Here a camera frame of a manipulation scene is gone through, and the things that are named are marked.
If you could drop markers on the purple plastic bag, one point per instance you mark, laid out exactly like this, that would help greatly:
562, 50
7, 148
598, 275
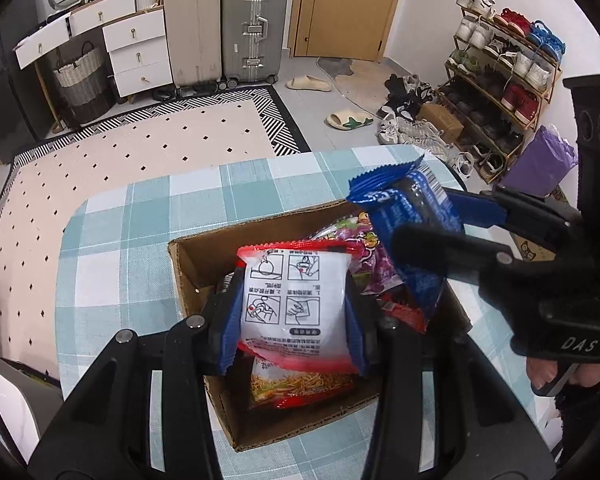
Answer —
540, 160

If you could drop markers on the person's right hand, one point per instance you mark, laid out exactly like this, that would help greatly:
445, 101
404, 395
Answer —
542, 372

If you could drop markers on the woven laundry basket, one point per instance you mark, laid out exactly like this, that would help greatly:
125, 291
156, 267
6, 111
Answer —
80, 85

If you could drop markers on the white drawer unit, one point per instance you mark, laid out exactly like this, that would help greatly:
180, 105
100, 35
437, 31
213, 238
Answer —
135, 60

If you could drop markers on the beige slipper with green patch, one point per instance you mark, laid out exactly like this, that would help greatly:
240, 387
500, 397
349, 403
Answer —
347, 121

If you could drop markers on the blue biscuit packet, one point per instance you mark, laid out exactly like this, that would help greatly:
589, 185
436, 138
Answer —
405, 200

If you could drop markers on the cat face mat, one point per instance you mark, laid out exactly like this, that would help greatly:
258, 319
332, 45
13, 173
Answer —
532, 251

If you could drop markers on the beige suitcase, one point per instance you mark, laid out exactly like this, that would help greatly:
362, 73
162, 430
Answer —
195, 30

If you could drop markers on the silver suitcase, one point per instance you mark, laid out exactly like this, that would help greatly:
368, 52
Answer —
252, 30

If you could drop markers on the white red-edged snack packet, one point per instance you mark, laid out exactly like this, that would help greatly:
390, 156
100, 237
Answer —
295, 300

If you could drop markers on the purple gummy candy packet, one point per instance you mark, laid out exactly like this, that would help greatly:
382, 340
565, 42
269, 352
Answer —
375, 260

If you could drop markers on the wooden door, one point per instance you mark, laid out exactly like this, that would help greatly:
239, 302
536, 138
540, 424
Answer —
345, 10

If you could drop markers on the red packet with black stripe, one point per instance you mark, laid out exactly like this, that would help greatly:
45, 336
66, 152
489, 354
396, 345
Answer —
402, 315

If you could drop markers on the small brown box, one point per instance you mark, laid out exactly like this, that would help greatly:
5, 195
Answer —
440, 121

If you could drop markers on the teal checked tablecloth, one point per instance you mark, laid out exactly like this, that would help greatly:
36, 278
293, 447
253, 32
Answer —
130, 240

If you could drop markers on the patterned rug with striped border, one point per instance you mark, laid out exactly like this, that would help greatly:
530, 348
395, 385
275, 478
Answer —
130, 150

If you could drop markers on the brown cardboard box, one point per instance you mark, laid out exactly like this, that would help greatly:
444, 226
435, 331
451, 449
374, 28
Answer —
290, 430

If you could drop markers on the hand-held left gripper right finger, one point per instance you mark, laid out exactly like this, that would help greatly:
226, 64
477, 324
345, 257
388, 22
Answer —
355, 330

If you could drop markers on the white crispy noodle snack packet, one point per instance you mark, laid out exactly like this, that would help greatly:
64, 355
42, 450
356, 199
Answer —
300, 385

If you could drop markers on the pile of sneakers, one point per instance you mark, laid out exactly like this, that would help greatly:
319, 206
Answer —
420, 135

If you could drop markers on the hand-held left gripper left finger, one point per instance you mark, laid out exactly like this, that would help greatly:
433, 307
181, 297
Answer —
227, 330

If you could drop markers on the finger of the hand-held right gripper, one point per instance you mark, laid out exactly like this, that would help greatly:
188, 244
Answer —
455, 255
475, 207

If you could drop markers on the shoe rack with shoes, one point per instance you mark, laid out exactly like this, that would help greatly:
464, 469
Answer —
505, 75

